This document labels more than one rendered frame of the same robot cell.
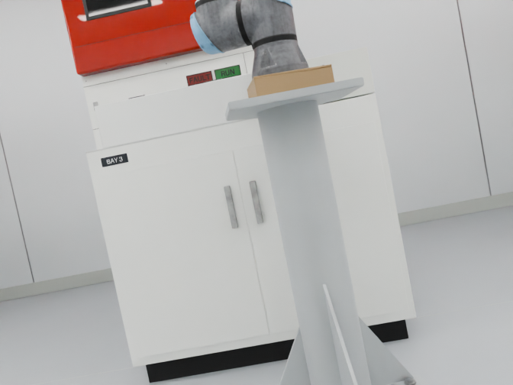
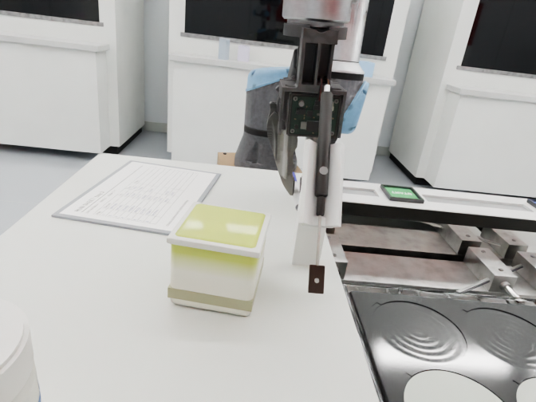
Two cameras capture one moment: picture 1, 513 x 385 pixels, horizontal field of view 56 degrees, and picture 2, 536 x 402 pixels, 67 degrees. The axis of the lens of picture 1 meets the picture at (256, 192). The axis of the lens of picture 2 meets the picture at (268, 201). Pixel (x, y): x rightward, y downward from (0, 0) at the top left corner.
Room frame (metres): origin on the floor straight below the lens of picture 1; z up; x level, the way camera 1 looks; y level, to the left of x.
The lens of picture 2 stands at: (2.20, -0.23, 1.19)
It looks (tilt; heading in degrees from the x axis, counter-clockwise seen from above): 24 degrees down; 172
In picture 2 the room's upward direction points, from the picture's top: 7 degrees clockwise
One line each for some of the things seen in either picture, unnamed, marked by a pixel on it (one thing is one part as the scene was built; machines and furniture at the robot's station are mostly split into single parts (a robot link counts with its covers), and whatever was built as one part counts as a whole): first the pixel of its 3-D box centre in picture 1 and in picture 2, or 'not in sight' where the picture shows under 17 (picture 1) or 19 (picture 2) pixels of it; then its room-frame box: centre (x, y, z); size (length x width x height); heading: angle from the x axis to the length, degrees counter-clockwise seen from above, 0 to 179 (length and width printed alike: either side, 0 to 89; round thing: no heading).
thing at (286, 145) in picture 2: not in sight; (286, 166); (1.72, -0.15, 1.03); 0.06 x 0.03 x 0.09; 176
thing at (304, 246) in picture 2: not in sight; (316, 210); (1.85, -0.14, 1.03); 0.06 x 0.04 x 0.13; 176
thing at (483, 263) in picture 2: not in sight; (488, 268); (1.72, 0.18, 0.89); 0.08 x 0.03 x 0.03; 176
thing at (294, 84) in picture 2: not in sight; (310, 81); (1.72, -0.14, 1.14); 0.09 x 0.08 x 0.12; 176
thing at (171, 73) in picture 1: (176, 101); not in sight; (2.21, 0.28, 1.02); 0.81 x 0.03 x 0.40; 86
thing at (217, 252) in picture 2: not in sight; (221, 257); (1.89, -0.23, 1.00); 0.07 x 0.07 x 0.07; 78
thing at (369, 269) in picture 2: not in sight; (433, 280); (1.71, 0.10, 0.87); 0.36 x 0.08 x 0.03; 86
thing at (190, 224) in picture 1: (256, 233); not in sight; (1.87, 0.03, 0.41); 0.96 x 0.64 x 0.82; 86
